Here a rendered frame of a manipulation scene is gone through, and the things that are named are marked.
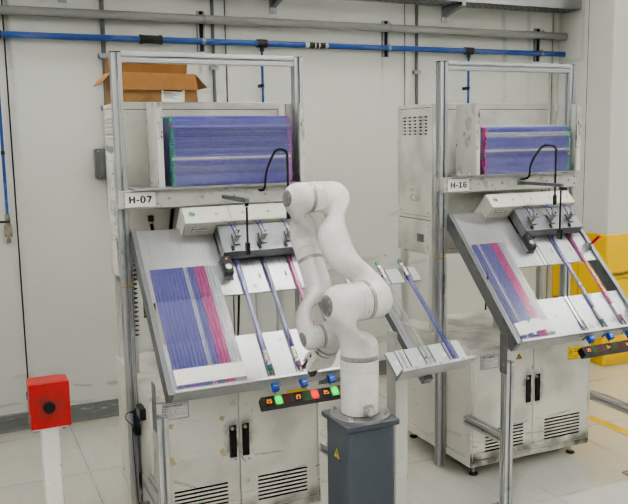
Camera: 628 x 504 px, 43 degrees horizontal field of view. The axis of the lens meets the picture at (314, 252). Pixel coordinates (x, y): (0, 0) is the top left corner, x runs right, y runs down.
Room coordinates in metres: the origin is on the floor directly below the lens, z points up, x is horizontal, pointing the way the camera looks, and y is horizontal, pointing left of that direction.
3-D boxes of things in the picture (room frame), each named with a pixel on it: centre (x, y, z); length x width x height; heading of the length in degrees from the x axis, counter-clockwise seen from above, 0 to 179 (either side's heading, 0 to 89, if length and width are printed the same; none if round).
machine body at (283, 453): (3.30, 0.44, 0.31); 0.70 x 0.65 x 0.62; 114
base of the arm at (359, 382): (2.41, -0.14, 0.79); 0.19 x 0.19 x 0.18
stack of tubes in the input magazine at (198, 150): (3.22, 0.34, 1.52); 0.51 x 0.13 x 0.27; 114
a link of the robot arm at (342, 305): (2.39, -0.11, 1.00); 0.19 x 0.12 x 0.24; 122
